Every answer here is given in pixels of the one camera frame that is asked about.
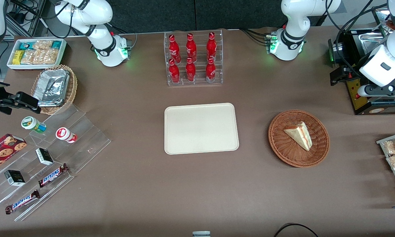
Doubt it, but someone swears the triangular sandwich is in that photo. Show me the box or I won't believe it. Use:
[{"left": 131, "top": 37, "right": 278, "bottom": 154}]
[{"left": 284, "top": 121, "right": 313, "bottom": 151}]

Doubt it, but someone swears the light wicker basket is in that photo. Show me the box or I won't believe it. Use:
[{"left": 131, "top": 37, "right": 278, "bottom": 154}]
[{"left": 31, "top": 64, "right": 78, "bottom": 115}]

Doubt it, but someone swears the tray of packaged snacks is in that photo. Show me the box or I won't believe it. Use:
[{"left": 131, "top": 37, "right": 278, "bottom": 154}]
[{"left": 376, "top": 131, "right": 395, "bottom": 201}]

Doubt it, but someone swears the brown wicker basket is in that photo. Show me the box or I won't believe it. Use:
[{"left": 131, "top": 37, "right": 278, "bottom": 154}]
[{"left": 268, "top": 110, "right": 330, "bottom": 168}]

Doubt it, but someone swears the cream plastic tray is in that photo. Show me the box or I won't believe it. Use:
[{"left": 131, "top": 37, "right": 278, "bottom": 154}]
[{"left": 164, "top": 103, "right": 239, "bottom": 155}]

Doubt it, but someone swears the green lidded yogurt cup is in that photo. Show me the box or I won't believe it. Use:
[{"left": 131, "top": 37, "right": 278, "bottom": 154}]
[{"left": 21, "top": 116, "right": 47, "bottom": 134}]

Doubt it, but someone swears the steel warmer pan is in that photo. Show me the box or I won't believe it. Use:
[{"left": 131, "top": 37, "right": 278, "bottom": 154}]
[{"left": 358, "top": 30, "right": 391, "bottom": 56}]

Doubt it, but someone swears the black hot food warmer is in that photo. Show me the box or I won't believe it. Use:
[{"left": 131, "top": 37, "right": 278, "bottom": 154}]
[{"left": 328, "top": 7, "right": 395, "bottom": 116}]

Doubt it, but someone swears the white plastic snack bin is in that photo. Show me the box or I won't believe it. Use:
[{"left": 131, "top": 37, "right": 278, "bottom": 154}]
[{"left": 7, "top": 38, "right": 67, "bottom": 70}]

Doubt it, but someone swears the red plaid cookie box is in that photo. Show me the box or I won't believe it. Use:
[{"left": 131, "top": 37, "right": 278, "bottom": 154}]
[{"left": 0, "top": 133, "right": 27, "bottom": 175}]

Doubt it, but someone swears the clear nut snack bag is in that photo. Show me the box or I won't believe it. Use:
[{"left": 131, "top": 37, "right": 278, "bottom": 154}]
[
  {"left": 35, "top": 48, "right": 60, "bottom": 65},
  {"left": 33, "top": 40, "right": 54, "bottom": 51},
  {"left": 20, "top": 49, "right": 37, "bottom": 65}
]

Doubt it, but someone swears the yellow snack pack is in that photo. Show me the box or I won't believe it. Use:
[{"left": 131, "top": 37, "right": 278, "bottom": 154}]
[{"left": 12, "top": 50, "right": 25, "bottom": 65}]

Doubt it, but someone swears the red lidded yogurt cup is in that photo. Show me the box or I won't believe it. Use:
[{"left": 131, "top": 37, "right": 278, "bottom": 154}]
[{"left": 56, "top": 127, "right": 77, "bottom": 144}]

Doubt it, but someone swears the small black carton box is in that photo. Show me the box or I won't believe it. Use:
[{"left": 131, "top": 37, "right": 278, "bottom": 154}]
[
  {"left": 4, "top": 170, "right": 26, "bottom": 187},
  {"left": 36, "top": 148, "right": 54, "bottom": 166}
]

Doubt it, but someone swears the clear acrylic step display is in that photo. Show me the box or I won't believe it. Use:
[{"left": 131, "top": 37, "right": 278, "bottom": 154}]
[{"left": 0, "top": 104, "right": 111, "bottom": 222}]

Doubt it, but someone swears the Snickers chocolate bar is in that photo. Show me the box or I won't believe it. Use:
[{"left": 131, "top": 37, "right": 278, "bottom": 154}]
[
  {"left": 5, "top": 190, "right": 40, "bottom": 215},
  {"left": 38, "top": 163, "right": 69, "bottom": 188}
]

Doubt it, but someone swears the red cola bottle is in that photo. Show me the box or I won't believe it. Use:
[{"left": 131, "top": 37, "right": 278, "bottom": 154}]
[
  {"left": 168, "top": 34, "right": 182, "bottom": 64},
  {"left": 206, "top": 57, "right": 216, "bottom": 83},
  {"left": 206, "top": 32, "right": 217, "bottom": 62},
  {"left": 185, "top": 33, "right": 197, "bottom": 63},
  {"left": 168, "top": 59, "right": 181, "bottom": 84},
  {"left": 185, "top": 57, "right": 196, "bottom": 82}
]

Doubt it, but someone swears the clear acrylic bottle rack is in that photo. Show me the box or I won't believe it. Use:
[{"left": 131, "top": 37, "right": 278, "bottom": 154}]
[{"left": 163, "top": 30, "right": 223, "bottom": 87}]

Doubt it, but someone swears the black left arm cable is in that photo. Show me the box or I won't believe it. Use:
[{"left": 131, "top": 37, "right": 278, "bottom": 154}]
[{"left": 326, "top": 0, "right": 387, "bottom": 78}]

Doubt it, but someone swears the aluminium frame shelf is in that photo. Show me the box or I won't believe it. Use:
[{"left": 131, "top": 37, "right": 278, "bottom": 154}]
[{"left": 5, "top": 0, "right": 48, "bottom": 38}]

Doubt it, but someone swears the black base cable bundle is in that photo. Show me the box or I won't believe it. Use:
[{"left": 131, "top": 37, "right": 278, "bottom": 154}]
[{"left": 239, "top": 28, "right": 271, "bottom": 45}]

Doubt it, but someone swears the black looped cable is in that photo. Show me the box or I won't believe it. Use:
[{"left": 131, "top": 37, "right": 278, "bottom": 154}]
[{"left": 274, "top": 223, "right": 319, "bottom": 237}]

